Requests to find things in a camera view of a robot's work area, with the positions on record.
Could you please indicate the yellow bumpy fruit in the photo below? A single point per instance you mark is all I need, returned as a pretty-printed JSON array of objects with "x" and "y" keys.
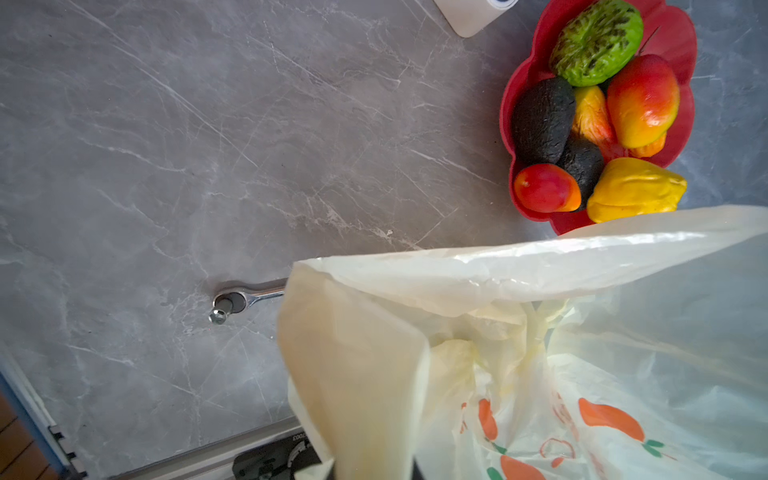
[{"x": 630, "y": 187}]

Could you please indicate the cream plastic bag orange print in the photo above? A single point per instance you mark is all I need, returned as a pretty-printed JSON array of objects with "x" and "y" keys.
[{"x": 635, "y": 349}]

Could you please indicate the red yellow peach front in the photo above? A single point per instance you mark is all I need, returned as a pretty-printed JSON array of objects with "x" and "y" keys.
[{"x": 547, "y": 188}]

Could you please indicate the dark avocado upper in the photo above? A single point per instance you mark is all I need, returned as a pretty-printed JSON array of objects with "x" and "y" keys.
[{"x": 541, "y": 121}]

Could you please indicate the dark avocado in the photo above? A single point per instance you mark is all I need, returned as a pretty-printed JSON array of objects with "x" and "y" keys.
[
  {"x": 541, "y": 121},
  {"x": 584, "y": 161}
]

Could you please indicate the dark avocado lower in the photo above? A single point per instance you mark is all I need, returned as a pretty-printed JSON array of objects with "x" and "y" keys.
[{"x": 584, "y": 161}]

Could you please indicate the white grey tissue box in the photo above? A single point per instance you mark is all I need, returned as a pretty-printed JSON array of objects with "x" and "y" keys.
[{"x": 469, "y": 17}]

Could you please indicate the small orange fruit centre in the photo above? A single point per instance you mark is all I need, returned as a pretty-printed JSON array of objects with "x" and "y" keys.
[{"x": 591, "y": 120}]

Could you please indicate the orange yellow mango right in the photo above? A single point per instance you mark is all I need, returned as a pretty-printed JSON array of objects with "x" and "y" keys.
[{"x": 650, "y": 149}]

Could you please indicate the green custard apple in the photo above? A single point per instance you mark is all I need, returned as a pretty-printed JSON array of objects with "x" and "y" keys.
[{"x": 597, "y": 43}]

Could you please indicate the red yellow mango top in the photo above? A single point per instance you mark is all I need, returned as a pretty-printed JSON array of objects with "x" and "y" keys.
[{"x": 643, "y": 101}]

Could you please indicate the red flower-shaped plate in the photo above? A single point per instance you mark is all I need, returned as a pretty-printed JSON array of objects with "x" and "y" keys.
[{"x": 668, "y": 32}]

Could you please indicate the ratchet wrench red handle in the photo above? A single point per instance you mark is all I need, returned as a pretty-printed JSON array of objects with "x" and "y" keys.
[{"x": 236, "y": 298}]

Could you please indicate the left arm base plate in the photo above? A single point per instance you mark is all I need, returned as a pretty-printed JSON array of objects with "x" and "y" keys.
[{"x": 278, "y": 460}]

